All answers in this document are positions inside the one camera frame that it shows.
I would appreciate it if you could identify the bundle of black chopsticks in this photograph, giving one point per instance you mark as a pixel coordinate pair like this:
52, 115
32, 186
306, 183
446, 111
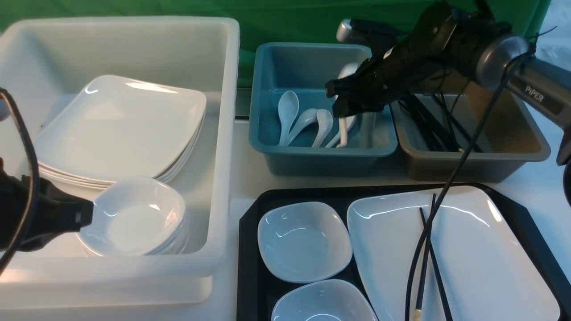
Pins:
430, 124

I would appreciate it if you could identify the white ceramic spoon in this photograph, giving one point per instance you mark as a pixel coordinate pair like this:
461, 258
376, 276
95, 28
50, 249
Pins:
349, 69

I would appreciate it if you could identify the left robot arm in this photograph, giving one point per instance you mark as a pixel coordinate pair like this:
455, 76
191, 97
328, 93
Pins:
13, 198

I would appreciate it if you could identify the stack of white square plates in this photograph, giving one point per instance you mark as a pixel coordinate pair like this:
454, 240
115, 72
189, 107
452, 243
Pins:
117, 127

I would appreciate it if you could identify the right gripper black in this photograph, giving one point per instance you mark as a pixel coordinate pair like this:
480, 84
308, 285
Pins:
385, 77

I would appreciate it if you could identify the black chopstick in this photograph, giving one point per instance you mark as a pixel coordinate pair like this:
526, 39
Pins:
440, 286
422, 280

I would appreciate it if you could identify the white spoon far left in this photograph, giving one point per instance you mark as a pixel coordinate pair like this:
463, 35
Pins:
288, 106

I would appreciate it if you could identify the large white rice plate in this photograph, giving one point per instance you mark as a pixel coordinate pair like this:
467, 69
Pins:
486, 273

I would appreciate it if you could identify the teal plastic bin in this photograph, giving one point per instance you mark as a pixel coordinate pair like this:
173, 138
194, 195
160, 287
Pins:
305, 68

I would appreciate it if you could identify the green backdrop cloth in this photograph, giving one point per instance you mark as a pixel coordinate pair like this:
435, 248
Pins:
260, 21

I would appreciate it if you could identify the large white plastic tub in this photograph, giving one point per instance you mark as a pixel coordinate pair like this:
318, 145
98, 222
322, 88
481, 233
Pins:
44, 63

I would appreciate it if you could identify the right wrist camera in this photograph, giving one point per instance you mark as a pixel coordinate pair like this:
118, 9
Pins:
373, 34

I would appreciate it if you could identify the clear plastic bag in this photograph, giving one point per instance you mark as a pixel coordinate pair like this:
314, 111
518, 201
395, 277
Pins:
559, 55

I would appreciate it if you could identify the stack of white bowls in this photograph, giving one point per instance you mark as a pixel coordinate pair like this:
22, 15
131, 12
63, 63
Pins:
137, 216

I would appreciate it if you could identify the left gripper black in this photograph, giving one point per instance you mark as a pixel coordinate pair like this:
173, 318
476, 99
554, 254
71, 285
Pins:
57, 213

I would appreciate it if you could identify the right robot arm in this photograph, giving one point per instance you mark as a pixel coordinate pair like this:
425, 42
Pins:
483, 50

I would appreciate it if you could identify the white bowl tray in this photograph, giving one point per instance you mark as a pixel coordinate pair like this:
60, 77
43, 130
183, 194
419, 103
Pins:
327, 300
304, 242

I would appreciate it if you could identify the brown plastic bin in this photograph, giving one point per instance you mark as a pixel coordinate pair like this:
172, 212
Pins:
510, 138

